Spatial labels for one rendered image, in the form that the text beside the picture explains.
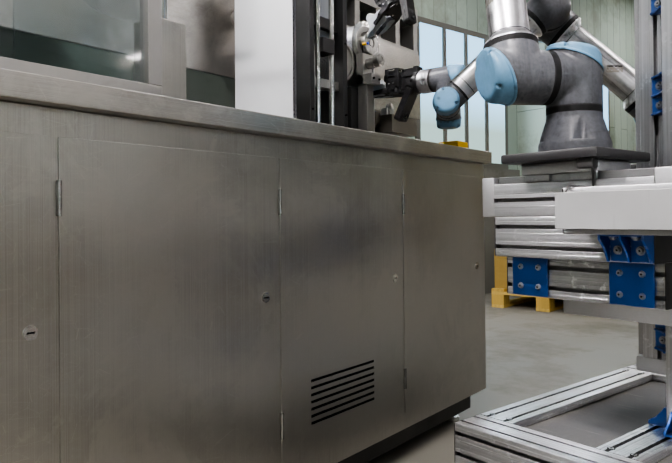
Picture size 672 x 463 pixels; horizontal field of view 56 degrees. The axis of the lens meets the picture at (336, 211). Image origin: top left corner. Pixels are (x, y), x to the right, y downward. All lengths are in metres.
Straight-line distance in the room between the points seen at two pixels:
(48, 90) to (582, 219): 0.92
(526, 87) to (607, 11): 6.49
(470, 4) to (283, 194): 4.62
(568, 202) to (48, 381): 0.93
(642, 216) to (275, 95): 1.09
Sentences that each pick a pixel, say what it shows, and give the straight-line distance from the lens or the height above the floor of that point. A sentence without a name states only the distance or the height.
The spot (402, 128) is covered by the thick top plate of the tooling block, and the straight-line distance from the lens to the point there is 2.20.
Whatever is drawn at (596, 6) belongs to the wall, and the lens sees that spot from 7.66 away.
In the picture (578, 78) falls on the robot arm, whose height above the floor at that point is 0.97.
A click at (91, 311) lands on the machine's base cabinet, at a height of 0.54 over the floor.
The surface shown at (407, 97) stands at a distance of 2.06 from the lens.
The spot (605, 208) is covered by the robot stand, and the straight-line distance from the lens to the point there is 1.22.
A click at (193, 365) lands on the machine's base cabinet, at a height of 0.41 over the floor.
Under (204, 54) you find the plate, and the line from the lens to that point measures 2.06.
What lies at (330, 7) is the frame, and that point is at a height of 1.26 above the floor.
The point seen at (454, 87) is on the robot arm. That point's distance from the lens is 1.85.
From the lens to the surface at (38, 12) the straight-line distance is 1.15.
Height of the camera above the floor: 0.69
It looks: level
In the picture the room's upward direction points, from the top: 1 degrees counter-clockwise
